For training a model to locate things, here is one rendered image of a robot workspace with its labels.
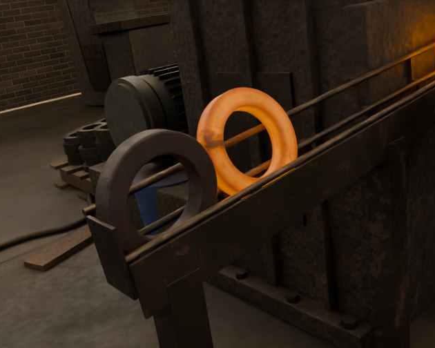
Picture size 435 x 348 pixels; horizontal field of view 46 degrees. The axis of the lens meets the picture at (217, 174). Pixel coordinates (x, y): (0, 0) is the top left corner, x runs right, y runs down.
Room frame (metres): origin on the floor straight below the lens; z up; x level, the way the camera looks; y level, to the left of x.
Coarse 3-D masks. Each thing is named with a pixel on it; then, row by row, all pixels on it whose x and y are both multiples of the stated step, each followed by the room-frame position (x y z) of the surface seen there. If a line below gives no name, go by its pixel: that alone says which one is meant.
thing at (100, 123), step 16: (80, 128) 2.75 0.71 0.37; (96, 128) 2.52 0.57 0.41; (64, 144) 2.86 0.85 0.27; (80, 144) 2.84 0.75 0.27; (96, 144) 2.50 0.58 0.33; (112, 144) 2.46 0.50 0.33; (64, 160) 3.01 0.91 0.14; (80, 160) 2.85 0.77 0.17; (96, 160) 2.65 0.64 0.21; (64, 176) 2.95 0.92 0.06; (80, 176) 2.62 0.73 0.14
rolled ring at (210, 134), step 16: (224, 96) 0.81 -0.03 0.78; (240, 96) 0.83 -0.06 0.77; (256, 96) 0.84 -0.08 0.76; (208, 112) 0.79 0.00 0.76; (224, 112) 0.80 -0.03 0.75; (256, 112) 0.85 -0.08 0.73; (272, 112) 0.85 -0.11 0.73; (208, 128) 0.77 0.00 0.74; (272, 128) 0.85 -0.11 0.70; (288, 128) 0.85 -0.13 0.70; (208, 144) 0.76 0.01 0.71; (272, 144) 0.85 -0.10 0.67; (288, 144) 0.83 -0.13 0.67; (224, 160) 0.76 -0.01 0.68; (272, 160) 0.84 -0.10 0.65; (288, 160) 0.82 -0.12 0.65; (224, 176) 0.74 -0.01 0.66; (240, 176) 0.76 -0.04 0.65
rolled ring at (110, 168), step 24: (120, 144) 0.66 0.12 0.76; (144, 144) 0.65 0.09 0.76; (168, 144) 0.67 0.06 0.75; (192, 144) 0.69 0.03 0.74; (120, 168) 0.62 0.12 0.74; (192, 168) 0.70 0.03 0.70; (96, 192) 0.63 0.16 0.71; (120, 192) 0.62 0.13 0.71; (192, 192) 0.71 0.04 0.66; (216, 192) 0.71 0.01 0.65; (120, 216) 0.61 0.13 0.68; (192, 216) 0.69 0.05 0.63; (120, 240) 0.61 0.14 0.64; (144, 240) 0.63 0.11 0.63
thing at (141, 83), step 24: (144, 72) 2.23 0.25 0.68; (168, 72) 2.22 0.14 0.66; (120, 96) 2.12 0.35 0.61; (144, 96) 2.02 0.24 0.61; (168, 96) 2.09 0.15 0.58; (120, 120) 2.15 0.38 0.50; (144, 120) 1.99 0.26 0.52; (168, 120) 2.04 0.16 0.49; (96, 168) 2.35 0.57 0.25; (144, 168) 2.23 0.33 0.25; (168, 192) 1.87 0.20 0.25
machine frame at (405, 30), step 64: (192, 0) 1.52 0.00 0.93; (256, 0) 1.34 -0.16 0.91; (320, 0) 1.18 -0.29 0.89; (384, 0) 1.14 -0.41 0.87; (192, 64) 1.53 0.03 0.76; (256, 64) 1.35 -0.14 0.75; (320, 64) 1.19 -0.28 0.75; (384, 64) 1.13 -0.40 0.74; (192, 128) 1.62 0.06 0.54; (320, 128) 1.19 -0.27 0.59; (256, 256) 1.44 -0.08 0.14; (320, 256) 1.19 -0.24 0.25; (320, 320) 1.17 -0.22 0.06
